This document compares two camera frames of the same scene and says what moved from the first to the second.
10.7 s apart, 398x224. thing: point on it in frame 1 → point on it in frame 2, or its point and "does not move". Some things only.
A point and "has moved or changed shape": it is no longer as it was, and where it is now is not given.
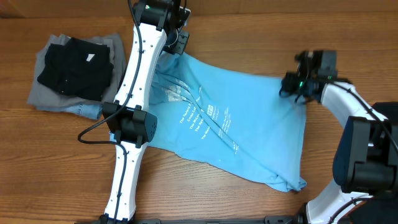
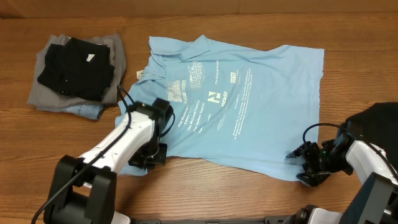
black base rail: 271,220 does not move
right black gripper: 290,83 → 310,162
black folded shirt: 80,67 does not move
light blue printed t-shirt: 249,121 has moved or changed shape
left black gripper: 179,47 → 160,158
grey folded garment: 40,96 does not move
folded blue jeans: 91,111 does not move
